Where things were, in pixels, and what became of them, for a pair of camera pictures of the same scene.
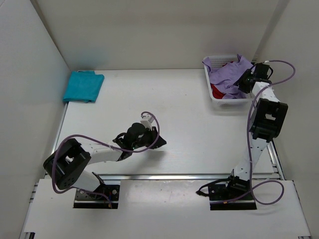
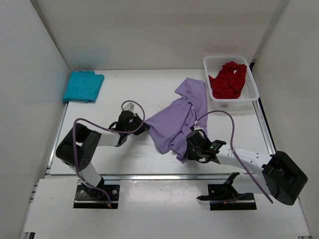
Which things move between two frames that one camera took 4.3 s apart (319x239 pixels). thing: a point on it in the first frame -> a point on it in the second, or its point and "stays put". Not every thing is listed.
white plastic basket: x=226 y=103 stays put
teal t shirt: x=83 y=86 stays put
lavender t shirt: x=224 y=77 -> x=168 y=129
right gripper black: x=240 y=85 -> x=190 y=155
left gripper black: x=153 y=135 -> x=144 y=127
